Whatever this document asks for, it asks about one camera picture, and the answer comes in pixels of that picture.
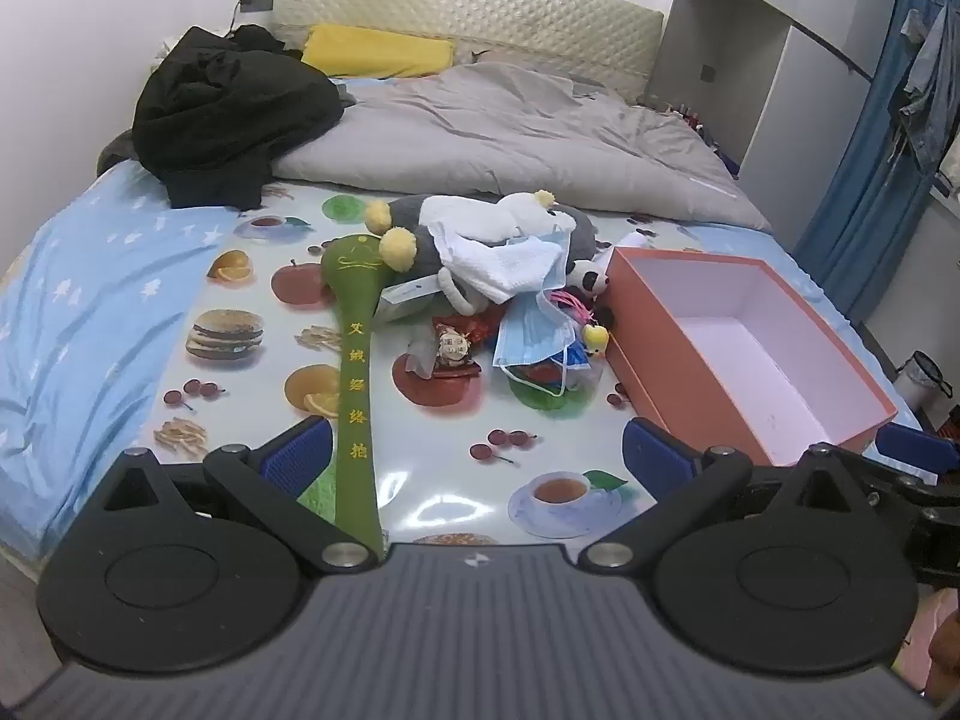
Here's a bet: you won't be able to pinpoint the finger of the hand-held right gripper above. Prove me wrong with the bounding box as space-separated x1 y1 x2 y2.
847 424 960 502

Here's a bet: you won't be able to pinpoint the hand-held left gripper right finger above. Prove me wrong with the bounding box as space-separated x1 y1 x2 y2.
581 418 871 571

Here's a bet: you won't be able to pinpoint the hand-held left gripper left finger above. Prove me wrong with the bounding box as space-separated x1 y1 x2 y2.
94 416 380 571

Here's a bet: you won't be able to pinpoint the blue snack packet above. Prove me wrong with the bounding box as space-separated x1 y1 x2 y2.
525 345 601 395

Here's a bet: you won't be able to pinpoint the orange cardboard box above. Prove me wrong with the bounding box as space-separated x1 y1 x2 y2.
604 246 899 467

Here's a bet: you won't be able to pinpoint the blue face mask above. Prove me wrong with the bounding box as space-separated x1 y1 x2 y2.
510 229 575 293
493 292 593 398

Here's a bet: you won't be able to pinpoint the panda plush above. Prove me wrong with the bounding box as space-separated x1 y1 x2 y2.
566 259 612 297

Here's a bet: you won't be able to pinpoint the red snack packet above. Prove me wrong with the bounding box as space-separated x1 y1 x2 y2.
431 315 500 380

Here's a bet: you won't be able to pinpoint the white towel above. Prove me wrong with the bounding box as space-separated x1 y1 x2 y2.
439 229 560 305

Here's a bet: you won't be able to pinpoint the white trash bin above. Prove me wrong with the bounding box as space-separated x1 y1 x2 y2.
894 351 947 412

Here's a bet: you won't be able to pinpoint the green massage hammer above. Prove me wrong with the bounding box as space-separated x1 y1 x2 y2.
319 234 385 552

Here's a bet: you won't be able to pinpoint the grey penguin plush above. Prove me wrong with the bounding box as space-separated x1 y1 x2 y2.
365 190 601 316

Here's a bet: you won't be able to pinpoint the hanging denim clothes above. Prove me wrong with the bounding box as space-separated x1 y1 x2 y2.
889 7 960 188

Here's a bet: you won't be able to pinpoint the row of small bottles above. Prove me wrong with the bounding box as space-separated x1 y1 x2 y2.
660 97 721 136

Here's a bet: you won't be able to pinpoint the black clothing pile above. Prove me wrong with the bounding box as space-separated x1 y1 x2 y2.
133 25 346 209

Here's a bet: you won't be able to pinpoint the grey duvet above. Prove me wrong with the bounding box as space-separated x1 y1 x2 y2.
271 62 773 233

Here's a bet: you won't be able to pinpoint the yellow pillow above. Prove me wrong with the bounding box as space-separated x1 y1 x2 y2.
301 22 456 80

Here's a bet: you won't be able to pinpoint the grey wardrobe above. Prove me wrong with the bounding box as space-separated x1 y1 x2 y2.
649 0 890 181

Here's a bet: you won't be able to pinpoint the beige pillow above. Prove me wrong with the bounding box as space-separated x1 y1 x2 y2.
457 45 541 68

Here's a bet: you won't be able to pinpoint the beige padded headboard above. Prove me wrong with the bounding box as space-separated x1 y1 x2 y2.
270 0 666 102

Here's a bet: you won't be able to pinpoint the pink string bundle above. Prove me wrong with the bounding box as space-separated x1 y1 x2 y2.
547 289 601 320

